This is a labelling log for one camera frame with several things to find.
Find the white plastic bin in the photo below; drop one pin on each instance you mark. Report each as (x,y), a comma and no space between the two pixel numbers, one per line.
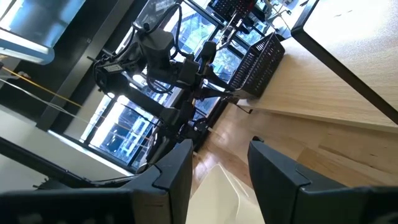
(217,199)

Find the long ceiling light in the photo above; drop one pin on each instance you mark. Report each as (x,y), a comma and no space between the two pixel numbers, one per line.
(28,46)

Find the black slotted plastic basket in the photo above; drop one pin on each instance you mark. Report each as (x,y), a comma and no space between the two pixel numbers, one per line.
(258,68)

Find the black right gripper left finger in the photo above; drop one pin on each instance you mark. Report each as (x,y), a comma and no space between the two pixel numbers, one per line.
(168,174)

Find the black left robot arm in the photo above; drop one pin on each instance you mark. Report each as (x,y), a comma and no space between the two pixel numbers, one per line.
(155,46)

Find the black mesh panel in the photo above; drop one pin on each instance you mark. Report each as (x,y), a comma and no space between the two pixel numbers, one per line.
(231,7)

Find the large window black frame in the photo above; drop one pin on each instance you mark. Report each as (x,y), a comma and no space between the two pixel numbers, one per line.
(124,133)

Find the black frame bar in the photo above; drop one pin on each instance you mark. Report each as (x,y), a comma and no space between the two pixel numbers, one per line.
(37,161)

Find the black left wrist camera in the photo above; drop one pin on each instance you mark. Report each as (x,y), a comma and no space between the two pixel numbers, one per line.
(208,51)

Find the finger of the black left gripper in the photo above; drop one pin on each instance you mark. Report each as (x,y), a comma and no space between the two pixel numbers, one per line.
(217,79)
(217,93)

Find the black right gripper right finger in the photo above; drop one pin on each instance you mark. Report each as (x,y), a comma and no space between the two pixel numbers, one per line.
(280,180)

